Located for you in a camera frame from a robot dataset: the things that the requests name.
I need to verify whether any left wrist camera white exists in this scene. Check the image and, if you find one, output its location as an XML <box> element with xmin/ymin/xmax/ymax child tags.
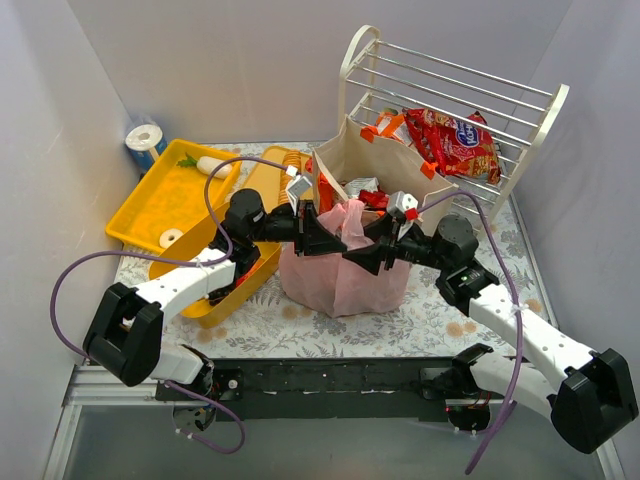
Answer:
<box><xmin>286</xmin><ymin>170</ymin><xmax>313</xmax><ymax>213</ymax></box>

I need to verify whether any yellow deep bin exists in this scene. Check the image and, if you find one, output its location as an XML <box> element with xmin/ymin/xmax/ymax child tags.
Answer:
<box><xmin>160</xmin><ymin>216</ymin><xmax>281</xmax><ymax>328</ymax></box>

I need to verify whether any beige paper grocery bag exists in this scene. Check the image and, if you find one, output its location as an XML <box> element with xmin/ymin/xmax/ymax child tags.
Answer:
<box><xmin>312</xmin><ymin>116</ymin><xmax>457</xmax><ymax>235</ymax></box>

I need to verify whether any pink plastic grocery bag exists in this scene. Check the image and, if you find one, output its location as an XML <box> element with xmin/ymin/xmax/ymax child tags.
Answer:
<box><xmin>277</xmin><ymin>199</ymin><xmax>414</xmax><ymax>319</ymax></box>

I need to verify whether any white radish toy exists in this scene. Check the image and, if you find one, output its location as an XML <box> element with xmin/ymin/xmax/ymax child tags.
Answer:
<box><xmin>177</xmin><ymin>154</ymin><xmax>232</xmax><ymax>179</ymax></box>

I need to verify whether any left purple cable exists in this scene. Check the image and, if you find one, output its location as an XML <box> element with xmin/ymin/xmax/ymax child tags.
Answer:
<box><xmin>49</xmin><ymin>155</ymin><xmax>301</xmax><ymax>454</ymax></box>

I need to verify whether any cream metal shelf rack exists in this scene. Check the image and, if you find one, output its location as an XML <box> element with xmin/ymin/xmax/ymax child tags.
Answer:
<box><xmin>338</xmin><ymin>25</ymin><xmax>570</xmax><ymax>219</ymax></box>

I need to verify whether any yellow flat tray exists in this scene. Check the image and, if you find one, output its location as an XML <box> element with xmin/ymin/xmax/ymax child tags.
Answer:
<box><xmin>227</xmin><ymin>145</ymin><xmax>311</xmax><ymax>212</ymax></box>

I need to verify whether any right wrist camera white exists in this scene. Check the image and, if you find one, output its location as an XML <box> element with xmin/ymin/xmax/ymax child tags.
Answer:
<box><xmin>386</xmin><ymin>191</ymin><xmax>421</xmax><ymax>239</ymax></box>

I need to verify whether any red snack bag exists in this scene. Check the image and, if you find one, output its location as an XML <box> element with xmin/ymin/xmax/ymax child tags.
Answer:
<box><xmin>403</xmin><ymin>108</ymin><xmax>501</xmax><ymax>185</ymax></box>

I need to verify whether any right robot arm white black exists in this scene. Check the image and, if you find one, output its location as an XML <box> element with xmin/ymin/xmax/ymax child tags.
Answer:
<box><xmin>343</xmin><ymin>215</ymin><xmax>639</xmax><ymax>453</ymax></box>

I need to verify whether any orange snack packet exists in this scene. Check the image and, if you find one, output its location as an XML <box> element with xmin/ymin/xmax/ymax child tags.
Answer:
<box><xmin>374</xmin><ymin>108</ymin><xmax>407</xmax><ymax>144</ymax></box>

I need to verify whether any yellow rectangular tray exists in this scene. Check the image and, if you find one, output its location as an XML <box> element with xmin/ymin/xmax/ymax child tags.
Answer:
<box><xmin>105</xmin><ymin>139</ymin><xmax>235</xmax><ymax>253</ymax></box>

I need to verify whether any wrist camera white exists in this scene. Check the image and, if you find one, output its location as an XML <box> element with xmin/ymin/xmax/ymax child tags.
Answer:
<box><xmin>386</xmin><ymin>191</ymin><xmax>421</xmax><ymax>239</ymax></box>
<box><xmin>286</xmin><ymin>170</ymin><xmax>313</xmax><ymax>213</ymax></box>

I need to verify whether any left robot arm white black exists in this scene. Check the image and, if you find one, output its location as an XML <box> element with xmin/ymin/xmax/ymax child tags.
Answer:
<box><xmin>83</xmin><ymin>189</ymin><xmax>347</xmax><ymax>386</ymax></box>

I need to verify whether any white red chips bag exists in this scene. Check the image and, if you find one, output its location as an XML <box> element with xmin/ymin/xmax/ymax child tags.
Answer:
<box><xmin>318</xmin><ymin>174</ymin><xmax>389</xmax><ymax>213</ymax></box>

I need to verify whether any tissue roll blue pack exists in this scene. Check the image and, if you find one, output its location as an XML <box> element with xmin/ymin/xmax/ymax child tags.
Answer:
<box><xmin>124</xmin><ymin>122</ymin><xmax>168</xmax><ymax>172</ymax></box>

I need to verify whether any row of round crackers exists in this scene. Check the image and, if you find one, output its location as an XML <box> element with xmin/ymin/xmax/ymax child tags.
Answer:
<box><xmin>278</xmin><ymin>150</ymin><xmax>301</xmax><ymax>206</ymax></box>

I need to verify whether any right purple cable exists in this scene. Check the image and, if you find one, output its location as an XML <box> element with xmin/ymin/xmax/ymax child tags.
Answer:
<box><xmin>414</xmin><ymin>189</ymin><xmax>526</xmax><ymax>475</ymax></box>

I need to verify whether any purple cable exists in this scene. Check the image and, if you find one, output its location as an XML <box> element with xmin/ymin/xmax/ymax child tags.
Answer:
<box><xmin>414</xmin><ymin>189</ymin><xmax>526</xmax><ymax>475</ymax></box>
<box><xmin>49</xmin><ymin>155</ymin><xmax>301</xmax><ymax>454</ymax></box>

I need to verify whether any white ring slice toy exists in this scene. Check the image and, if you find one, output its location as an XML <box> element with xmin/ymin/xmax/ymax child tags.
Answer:
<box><xmin>158</xmin><ymin>228</ymin><xmax>183</xmax><ymax>249</ymax></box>

